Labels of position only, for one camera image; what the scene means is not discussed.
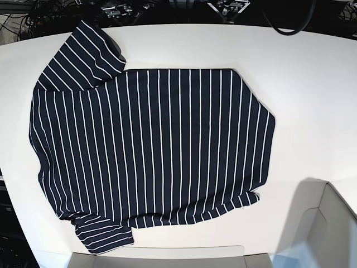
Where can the grey plastic bin front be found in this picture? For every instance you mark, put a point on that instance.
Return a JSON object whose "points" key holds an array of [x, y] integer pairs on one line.
{"points": [[223, 256]]}

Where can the navy white striped T-shirt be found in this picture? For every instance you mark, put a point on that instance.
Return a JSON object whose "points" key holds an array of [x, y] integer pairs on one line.
{"points": [[122, 149]]}

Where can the grey plastic bin right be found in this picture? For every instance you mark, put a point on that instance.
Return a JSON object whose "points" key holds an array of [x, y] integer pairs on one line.
{"points": [[320, 228]]}

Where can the grey plastic bin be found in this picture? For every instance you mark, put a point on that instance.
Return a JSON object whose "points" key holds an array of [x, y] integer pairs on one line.
{"points": [[223, 256], [320, 228]]}

